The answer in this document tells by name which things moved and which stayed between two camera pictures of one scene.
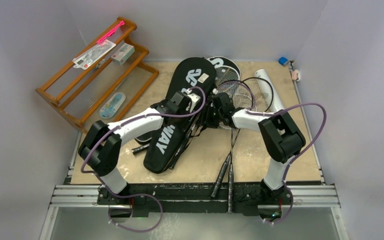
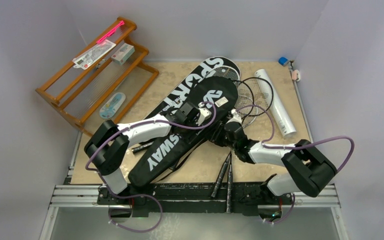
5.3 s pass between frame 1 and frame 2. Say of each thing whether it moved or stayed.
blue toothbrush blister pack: stayed
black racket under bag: stayed
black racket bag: moved
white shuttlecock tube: stayed
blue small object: stayed
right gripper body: moved
